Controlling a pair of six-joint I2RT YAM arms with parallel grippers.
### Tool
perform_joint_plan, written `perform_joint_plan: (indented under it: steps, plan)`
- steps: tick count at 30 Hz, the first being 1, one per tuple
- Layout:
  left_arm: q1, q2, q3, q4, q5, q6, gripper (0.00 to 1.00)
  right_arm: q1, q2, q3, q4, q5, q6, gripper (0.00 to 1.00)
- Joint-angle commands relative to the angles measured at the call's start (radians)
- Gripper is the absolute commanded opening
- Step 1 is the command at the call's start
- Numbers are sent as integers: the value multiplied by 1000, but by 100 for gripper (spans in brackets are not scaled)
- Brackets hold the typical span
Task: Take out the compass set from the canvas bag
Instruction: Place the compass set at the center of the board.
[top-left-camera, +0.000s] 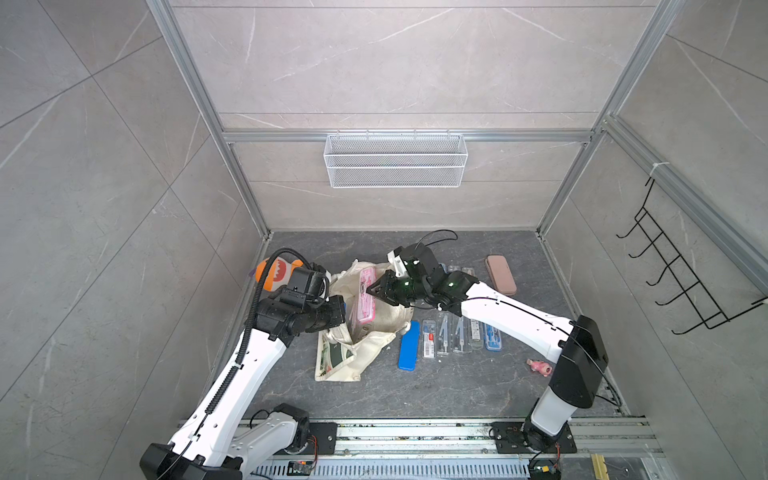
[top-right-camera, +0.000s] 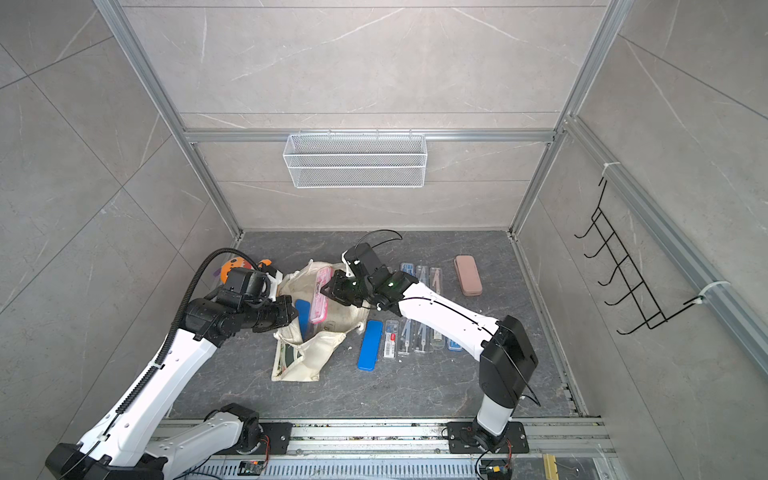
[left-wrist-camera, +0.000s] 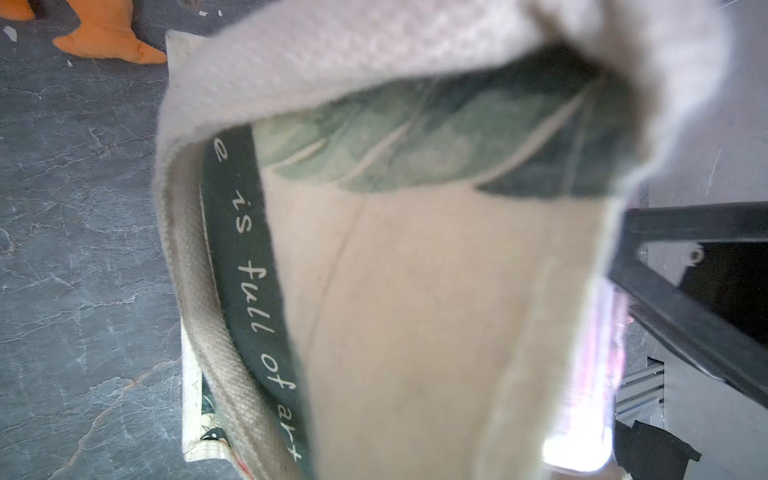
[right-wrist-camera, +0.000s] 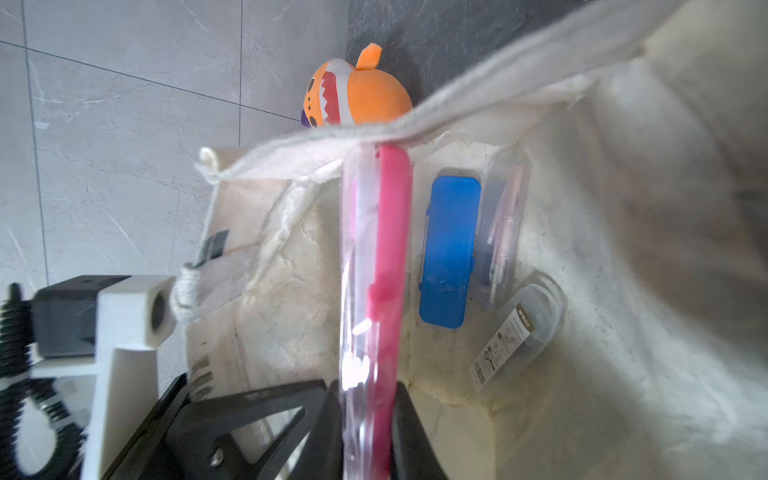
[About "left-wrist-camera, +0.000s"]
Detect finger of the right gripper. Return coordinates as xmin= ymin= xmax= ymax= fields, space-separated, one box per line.
xmin=609 ymin=202 xmax=767 ymax=407

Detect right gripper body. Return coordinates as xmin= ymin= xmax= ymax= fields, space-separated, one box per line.
xmin=679 ymin=242 xmax=767 ymax=346

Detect purple pink compass case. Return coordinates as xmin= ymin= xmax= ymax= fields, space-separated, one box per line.
xmin=542 ymin=279 xmax=629 ymax=477

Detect floral canvas tote bag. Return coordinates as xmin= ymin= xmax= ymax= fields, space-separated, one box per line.
xmin=154 ymin=1 xmax=728 ymax=479

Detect orange shark plush toy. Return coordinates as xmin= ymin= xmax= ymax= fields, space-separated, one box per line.
xmin=0 ymin=0 xmax=168 ymax=66

